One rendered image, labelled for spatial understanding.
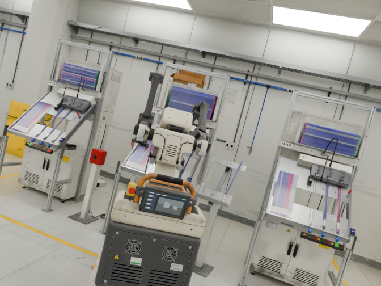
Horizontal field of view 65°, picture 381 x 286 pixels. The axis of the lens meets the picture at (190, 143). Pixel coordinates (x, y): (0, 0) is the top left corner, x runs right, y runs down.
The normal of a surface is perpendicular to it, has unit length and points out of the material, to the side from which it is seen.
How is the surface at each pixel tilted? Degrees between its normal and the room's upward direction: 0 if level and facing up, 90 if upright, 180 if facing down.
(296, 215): 44
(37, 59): 90
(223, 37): 90
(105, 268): 90
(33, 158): 90
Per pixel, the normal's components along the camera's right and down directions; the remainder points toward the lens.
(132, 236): 0.13, 0.11
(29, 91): -0.25, 0.01
